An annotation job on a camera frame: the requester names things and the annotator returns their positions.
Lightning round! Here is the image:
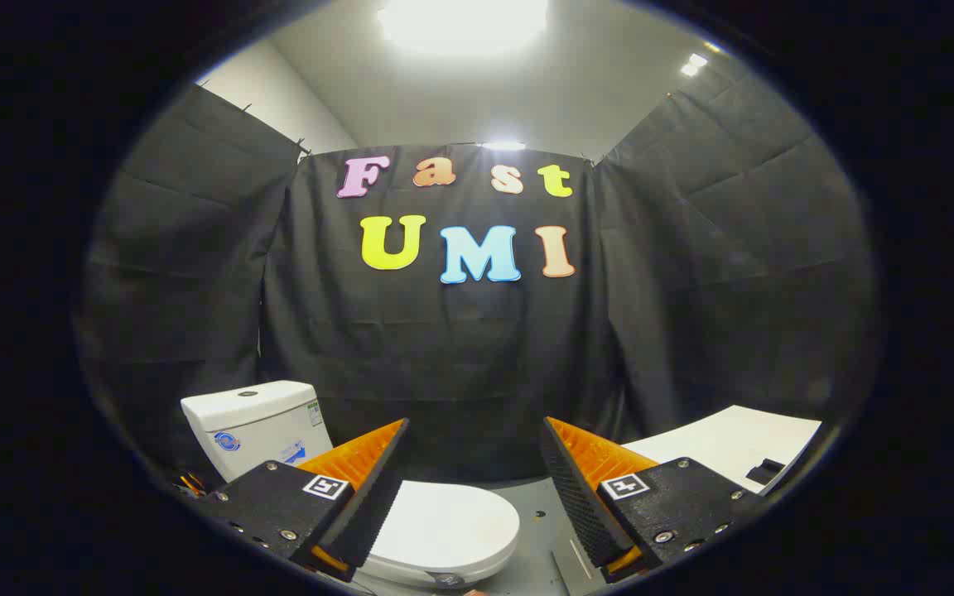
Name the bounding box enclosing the white panelled cabinet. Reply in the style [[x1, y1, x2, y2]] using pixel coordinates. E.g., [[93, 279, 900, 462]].
[[622, 405, 823, 496]]

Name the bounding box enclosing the white toilet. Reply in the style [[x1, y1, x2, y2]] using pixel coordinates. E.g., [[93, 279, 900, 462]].
[[181, 381, 519, 590]]

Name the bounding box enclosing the white toilet lid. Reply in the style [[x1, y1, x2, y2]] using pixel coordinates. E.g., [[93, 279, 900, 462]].
[[361, 480, 521, 580]]

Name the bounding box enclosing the black backdrop cloth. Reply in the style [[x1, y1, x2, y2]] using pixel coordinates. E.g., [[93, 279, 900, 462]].
[[75, 83, 879, 485]]

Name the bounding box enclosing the large ceiling light panel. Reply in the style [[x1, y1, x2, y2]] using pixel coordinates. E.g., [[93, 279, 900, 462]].
[[378, 0, 548, 55]]

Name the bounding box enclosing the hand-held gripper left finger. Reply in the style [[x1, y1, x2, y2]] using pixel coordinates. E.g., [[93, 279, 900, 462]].
[[194, 418, 412, 584]]

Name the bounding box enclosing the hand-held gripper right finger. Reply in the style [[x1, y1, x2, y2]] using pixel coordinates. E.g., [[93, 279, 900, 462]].
[[539, 416, 766, 584]]

